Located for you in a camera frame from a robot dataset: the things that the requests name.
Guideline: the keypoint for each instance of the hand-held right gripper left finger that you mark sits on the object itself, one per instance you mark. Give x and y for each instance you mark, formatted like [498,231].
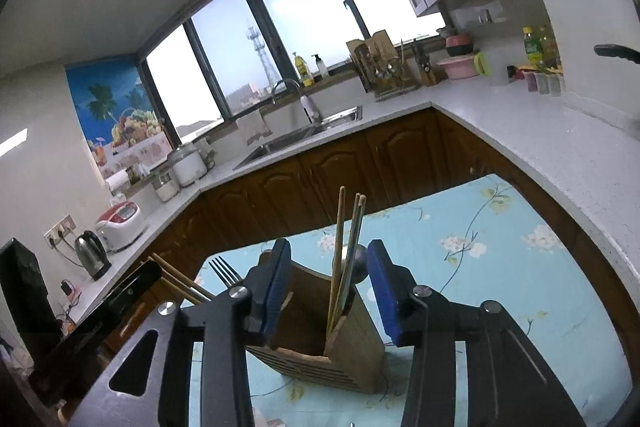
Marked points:
[277,287]

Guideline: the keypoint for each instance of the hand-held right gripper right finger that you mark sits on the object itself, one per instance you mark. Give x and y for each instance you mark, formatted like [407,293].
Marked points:
[385,292]

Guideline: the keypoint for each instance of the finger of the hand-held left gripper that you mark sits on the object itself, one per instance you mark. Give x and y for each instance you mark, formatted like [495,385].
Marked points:
[100,327]

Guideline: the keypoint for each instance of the metal spoon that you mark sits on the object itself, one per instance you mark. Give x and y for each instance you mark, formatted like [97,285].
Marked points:
[357,264]

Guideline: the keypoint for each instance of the wooden utensil holder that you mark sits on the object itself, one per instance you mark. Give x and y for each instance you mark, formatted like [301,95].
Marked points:
[360,347]

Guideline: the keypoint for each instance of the black charger plug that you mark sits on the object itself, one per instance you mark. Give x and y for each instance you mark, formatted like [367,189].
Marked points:
[66,289]

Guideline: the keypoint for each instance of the metal fork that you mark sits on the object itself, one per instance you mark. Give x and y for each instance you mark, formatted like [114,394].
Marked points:
[222,271]

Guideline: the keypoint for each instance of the stainless electric kettle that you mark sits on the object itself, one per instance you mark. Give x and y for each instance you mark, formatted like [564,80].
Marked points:
[92,254]

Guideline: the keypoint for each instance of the red and white rice cooker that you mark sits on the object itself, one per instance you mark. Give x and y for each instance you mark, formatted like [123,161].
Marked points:
[122,221]

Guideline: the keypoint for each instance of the blue floral tablecloth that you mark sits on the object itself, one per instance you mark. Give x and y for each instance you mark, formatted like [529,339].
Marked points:
[500,267]

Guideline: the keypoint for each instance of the wooden base cabinets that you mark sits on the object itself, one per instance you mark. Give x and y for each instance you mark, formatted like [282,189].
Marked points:
[340,177]

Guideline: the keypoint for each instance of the paper towel roll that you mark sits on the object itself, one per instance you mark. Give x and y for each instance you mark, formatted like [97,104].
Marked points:
[120,180]

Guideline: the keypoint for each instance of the glass storage jar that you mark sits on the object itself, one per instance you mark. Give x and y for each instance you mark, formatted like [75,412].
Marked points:
[166,188]

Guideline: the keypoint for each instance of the white round cooker pot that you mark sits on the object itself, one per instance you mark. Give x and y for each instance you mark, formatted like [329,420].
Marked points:
[187,166]

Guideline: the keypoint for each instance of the stainless steel sink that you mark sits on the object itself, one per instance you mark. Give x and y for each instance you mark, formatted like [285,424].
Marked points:
[300,136]

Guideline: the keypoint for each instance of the beige dish towel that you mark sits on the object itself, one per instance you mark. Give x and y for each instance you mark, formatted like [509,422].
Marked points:
[255,127]

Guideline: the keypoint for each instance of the chrome faucet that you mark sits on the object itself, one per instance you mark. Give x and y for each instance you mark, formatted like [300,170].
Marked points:
[306,104]

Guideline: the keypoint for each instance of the yellow detergent bottle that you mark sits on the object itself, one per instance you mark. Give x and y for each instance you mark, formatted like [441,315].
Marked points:
[303,71]

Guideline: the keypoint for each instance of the white pump bottle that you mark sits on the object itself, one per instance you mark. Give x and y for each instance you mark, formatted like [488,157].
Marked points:
[320,68]

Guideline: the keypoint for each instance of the wooden knife block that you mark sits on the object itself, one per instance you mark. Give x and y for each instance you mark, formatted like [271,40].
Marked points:
[426,69]

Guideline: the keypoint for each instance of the wooden dish rack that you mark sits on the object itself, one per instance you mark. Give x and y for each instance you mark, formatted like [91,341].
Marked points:
[382,64]

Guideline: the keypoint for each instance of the communication tower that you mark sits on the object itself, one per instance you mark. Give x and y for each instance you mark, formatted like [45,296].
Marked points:
[261,57]

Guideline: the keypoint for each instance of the pink basin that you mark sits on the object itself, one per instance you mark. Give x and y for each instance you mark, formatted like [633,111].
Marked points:
[457,69]

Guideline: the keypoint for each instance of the translucent white cup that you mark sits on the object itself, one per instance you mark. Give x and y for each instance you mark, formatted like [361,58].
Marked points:
[500,75]

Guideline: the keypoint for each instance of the green plastic lid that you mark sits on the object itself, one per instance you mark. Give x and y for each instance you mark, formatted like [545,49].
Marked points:
[483,63]

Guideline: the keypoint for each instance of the small spice jar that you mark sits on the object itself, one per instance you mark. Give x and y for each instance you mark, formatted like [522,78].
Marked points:
[552,85]
[529,82]
[541,83]

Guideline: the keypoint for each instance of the pink and dark pot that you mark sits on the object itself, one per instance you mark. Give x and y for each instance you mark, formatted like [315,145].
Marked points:
[459,44]

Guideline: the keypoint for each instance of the green label drink bottle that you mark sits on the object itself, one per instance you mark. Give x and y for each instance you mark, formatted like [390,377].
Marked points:
[533,48]

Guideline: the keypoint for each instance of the clear oil bottle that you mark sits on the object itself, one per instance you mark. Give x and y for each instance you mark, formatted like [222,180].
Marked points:
[550,47]

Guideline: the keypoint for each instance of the wall power outlet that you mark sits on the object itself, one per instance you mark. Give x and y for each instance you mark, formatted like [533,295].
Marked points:
[60,230]

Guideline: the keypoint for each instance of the tropical fruit wall poster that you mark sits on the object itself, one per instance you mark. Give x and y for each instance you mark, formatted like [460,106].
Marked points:
[115,112]

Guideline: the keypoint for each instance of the white wall socket plate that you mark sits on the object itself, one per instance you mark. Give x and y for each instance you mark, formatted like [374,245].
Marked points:
[482,14]

